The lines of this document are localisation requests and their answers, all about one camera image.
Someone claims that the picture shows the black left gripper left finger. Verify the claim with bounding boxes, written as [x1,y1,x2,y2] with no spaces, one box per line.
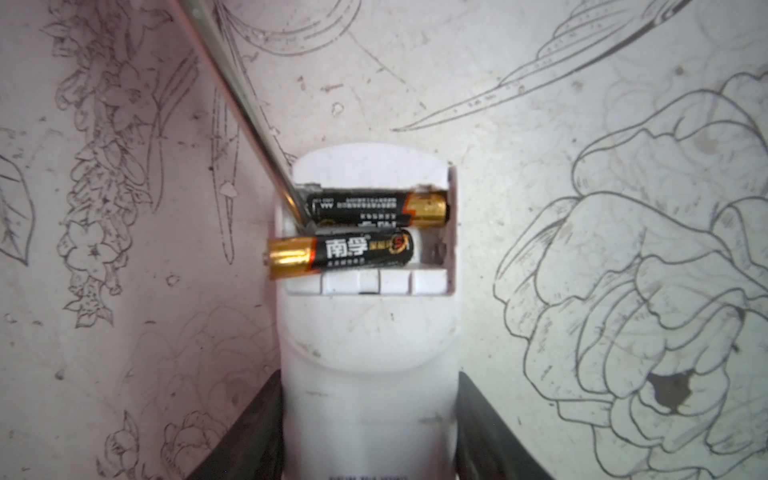
[188,370,285,480]

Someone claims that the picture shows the clear handle screwdriver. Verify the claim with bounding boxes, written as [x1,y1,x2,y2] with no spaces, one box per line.
[172,1,315,232]

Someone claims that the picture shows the large white remote control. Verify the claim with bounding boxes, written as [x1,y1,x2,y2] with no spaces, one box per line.
[274,143,461,479]

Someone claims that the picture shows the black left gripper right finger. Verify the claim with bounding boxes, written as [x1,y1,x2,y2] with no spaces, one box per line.
[455,372,552,480]

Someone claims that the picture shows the black gold AAA battery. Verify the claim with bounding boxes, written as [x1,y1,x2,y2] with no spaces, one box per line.
[306,190,450,228]
[264,229,415,280]

